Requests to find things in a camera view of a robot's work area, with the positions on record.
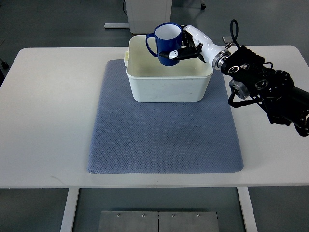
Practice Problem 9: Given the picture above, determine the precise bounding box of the white table leg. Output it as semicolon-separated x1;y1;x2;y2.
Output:
237;187;258;232
60;188;80;232

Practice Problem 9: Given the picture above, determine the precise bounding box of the blue quilted mat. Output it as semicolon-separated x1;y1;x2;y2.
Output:
87;60;243;174

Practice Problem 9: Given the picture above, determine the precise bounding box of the left white table leg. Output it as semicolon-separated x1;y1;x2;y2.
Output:
60;188;80;232

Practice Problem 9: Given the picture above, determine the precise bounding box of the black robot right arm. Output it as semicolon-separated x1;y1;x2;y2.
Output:
216;19;309;137

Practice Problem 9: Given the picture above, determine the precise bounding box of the right white table leg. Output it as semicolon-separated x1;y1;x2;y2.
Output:
237;187;258;232

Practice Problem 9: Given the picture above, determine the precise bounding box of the metal base plate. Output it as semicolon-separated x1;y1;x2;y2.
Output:
98;211;219;232

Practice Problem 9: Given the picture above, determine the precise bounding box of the black caster top right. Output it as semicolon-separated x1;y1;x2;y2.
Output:
200;0;206;10

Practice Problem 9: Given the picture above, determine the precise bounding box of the white plastic box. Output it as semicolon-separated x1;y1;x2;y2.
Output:
124;35;213;102

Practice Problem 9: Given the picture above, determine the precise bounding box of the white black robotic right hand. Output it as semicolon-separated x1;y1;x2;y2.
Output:
159;25;231;70

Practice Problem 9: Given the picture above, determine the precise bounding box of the grey floor outlet plate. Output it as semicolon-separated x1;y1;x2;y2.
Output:
222;36;234;44

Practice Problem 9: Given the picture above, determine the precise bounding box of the black chair caster left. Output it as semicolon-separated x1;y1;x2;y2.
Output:
0;58;10;70

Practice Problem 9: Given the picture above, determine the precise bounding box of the grey table foot bar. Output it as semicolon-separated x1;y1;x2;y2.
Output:
104;23;129;29

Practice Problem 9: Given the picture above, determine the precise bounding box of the white cabinet in background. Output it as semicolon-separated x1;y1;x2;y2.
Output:
125;0;172;34

